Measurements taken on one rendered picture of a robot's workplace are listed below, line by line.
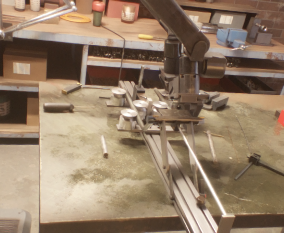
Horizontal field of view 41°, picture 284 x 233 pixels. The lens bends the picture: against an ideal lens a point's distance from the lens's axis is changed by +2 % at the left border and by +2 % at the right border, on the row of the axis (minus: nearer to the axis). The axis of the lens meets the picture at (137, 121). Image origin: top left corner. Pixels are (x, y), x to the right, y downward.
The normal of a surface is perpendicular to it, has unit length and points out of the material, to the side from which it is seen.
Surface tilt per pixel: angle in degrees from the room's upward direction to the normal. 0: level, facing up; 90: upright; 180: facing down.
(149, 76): 90
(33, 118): 89
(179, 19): 92
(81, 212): 0
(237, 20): 91
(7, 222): 0
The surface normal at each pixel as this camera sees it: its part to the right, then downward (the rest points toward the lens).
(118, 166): 0.15, -0.88
